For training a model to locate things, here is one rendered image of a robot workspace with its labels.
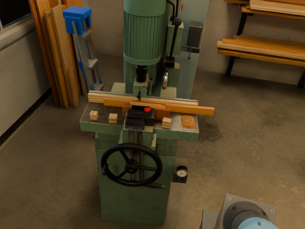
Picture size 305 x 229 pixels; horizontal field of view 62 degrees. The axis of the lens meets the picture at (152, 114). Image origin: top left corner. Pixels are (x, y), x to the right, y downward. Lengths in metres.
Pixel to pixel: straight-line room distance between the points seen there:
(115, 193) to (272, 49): 2.42
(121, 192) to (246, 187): 1.12
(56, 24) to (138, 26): 1.54
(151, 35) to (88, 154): 1.52
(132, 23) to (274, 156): 2.02
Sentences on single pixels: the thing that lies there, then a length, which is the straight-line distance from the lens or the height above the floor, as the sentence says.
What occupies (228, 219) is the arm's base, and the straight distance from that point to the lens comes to 1.17.
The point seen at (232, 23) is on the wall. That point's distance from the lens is 3.61.
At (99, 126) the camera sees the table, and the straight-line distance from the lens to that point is 1.30.
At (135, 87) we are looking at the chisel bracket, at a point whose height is 1.06.
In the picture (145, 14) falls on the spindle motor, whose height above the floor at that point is 1.42.
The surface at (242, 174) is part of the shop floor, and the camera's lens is 2.43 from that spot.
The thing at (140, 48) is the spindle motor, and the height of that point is 1.28.
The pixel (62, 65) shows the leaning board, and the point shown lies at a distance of 2.72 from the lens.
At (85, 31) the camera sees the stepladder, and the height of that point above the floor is 0.99.
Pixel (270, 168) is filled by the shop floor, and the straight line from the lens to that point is 2.60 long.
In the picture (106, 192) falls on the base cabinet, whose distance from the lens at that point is 1.71.
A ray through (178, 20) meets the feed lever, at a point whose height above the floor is 1.42.
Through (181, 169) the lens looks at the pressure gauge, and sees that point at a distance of 1.38.
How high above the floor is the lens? 1.73
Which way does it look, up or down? 38 degrees down
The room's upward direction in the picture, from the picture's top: 5 degrees clockwise
